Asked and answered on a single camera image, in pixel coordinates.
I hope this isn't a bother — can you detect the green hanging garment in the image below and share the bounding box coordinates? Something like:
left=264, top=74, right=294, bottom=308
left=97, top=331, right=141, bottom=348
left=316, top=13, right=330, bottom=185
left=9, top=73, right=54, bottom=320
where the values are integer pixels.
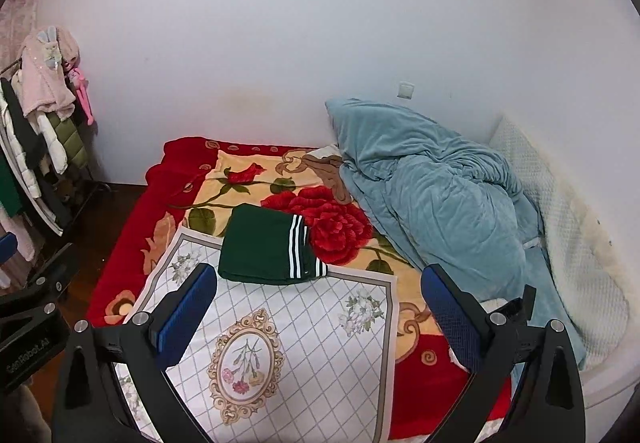
left=0, top=153, right=23, bottom=219

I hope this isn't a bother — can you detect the red floral blanket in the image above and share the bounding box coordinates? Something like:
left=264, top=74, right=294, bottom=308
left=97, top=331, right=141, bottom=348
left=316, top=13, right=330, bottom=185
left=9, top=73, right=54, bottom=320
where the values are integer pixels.
left=85, top=137, right=513, bottom=441

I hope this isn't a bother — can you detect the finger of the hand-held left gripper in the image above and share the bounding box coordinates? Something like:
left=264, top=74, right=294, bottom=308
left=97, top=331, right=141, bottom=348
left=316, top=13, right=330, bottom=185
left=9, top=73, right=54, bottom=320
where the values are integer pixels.
left=0, top=231, right=81, bottom=329

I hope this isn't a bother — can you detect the blue quilt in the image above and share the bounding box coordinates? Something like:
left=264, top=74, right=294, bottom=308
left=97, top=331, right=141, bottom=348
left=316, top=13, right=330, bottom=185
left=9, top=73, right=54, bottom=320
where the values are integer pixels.
left=325, top=98, right=588, bottom=371

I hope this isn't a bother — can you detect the white puffer jacket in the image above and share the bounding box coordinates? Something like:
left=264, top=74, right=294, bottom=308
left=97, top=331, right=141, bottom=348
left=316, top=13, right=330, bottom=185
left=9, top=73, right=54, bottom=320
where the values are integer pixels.
left=0, top=73, right=68, bottom=199

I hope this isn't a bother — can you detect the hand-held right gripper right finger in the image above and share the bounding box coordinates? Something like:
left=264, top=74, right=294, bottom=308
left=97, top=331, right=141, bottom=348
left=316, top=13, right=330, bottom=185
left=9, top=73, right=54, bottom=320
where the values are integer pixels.
left=421, top=264, right=587, bottom=443

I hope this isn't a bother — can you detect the green garment with white stripes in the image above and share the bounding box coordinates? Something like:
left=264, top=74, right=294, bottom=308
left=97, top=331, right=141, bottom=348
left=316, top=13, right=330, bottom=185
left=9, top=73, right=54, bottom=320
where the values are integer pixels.
left=218, top=203, right=329, bottom=285

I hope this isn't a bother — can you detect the olive puffer vest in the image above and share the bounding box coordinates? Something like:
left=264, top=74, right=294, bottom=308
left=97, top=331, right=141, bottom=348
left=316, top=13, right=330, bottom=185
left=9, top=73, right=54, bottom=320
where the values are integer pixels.
left=47, top=113, right=93, bottom=171

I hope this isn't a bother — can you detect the black clothes rack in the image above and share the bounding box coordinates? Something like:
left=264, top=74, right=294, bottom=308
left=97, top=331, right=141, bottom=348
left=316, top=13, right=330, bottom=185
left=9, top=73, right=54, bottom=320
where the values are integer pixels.
left=0, top=53, right=113, bottom=294

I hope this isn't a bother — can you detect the white textured pillow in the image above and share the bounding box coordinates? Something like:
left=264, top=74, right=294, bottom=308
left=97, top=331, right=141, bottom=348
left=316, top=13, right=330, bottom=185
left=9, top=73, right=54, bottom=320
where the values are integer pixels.
left=487, top=113, right=640, bottom=424

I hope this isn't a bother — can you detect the white diamond-pattern printed mat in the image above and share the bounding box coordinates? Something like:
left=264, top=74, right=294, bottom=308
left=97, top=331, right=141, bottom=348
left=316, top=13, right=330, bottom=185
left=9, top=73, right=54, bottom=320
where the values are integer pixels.
left=112, top=227, right=398, bottom=443

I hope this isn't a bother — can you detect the pink fuzzy robe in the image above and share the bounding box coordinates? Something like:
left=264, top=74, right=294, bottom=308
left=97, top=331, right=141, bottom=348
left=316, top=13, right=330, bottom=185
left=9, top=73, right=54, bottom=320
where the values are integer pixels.
left=19, top=27, right=81, bottom=120

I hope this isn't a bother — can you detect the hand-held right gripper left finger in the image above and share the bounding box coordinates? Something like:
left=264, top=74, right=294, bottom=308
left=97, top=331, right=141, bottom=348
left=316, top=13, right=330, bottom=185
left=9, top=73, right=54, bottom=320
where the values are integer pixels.
left=50, top=263, right=219, bottom=443

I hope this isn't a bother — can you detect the pink plush toy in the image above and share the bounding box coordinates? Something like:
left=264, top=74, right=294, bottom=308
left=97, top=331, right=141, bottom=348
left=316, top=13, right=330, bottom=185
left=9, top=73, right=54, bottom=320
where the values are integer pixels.
left=67, top=66, right=96, bottom=126

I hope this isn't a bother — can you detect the black hanging garment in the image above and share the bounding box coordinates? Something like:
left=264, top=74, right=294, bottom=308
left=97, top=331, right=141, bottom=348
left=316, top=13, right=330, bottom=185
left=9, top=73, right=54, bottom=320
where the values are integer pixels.
left=0, top=77, right=73, bottom=236

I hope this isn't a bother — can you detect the person's left forearm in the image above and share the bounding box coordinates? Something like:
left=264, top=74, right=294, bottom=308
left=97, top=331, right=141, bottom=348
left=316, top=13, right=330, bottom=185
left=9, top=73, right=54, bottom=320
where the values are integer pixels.
left=0, top=385, right=53, bottom=443

